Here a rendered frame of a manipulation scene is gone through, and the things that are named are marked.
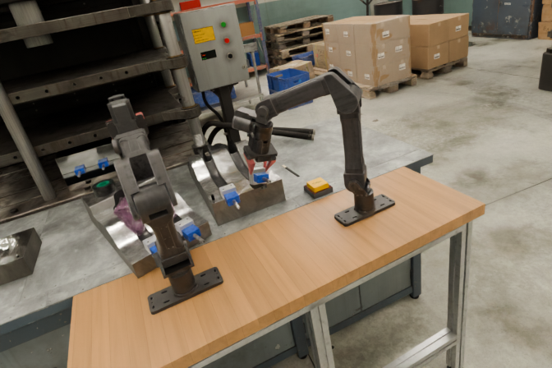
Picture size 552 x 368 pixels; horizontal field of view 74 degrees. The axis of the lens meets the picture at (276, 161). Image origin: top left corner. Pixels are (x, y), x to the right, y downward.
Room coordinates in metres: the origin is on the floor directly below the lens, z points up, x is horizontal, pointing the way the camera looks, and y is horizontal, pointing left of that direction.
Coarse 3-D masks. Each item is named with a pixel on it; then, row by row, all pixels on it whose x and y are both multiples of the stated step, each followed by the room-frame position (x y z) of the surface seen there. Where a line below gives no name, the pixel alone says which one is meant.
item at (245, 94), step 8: (248, 48) 4.90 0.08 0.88; (256, 48) 4.94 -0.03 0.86; (256, 72) 4.97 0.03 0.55; (256, 80) 4.98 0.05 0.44; (248, 88) 5.44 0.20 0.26; (240, 96) 5.06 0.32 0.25; (248, 96) 4.96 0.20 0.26; (256, 96) 4.93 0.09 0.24; (216, 104) 4.88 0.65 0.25; (232, 104) 4.82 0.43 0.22
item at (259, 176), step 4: (256, 168) 1.15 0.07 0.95; (260, 168) 1.15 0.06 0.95; (264, 168) 1.15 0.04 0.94; (252, 172) 1.13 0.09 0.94; (256, 172) 1.14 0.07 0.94; (260, 172) 1.13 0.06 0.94; (264, 172) 1.13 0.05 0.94; (252, 176) 1.13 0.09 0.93; (256, 176) 1.10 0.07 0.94; (260, 176) 1.10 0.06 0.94; (264, 176) 1.10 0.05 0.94; (268, 176) 1.11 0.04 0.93; (252, 180) 1.13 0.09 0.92; (256, 180) 1.10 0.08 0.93; (260, 180) 1.10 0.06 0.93; (264, 180) 1.07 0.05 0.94; (268, 180) 1.05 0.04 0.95; (252, 184) 1.13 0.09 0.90; (256, 184) 1.13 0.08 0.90
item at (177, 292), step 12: (180, 276) 0.76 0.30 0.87; (192, 276) 0.78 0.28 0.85; (204, 276) 0.82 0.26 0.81; (216, 276) 0.81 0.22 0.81; (168, 288) 0.79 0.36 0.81; (180, 288) 0.75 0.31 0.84; (192, 288) 0.77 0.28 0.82; (204, 288) 0.77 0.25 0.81; (156, 300) 0.76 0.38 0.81; (168, 300) 0.75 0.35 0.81; (180, 300) 0.74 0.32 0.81; (156, 312) 0.72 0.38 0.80
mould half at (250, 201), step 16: (240, 144) 1.45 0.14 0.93; (192, 160) 1.37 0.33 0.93; (224, 160) 1.36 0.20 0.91; (192, 176) 1.45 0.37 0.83; (208, 176) 1.29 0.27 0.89; (224, 176) 1.28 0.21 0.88; (240, 176) 1.25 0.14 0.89; (272, 176) 1.19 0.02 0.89; (208, 192) 1.16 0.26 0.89; (240, 192) 1.11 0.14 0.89; (256, 192) 1.12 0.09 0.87; (272, 192) 1.14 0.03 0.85; (224, 208) 1.08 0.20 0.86; (240, 208) 1.10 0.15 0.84; (256, 208) 1.11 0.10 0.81
